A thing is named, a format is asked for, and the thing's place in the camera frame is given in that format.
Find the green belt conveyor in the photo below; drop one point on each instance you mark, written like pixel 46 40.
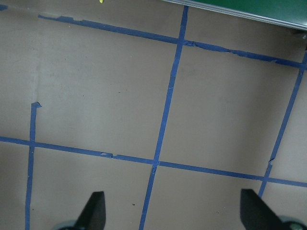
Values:
pixel 263 7

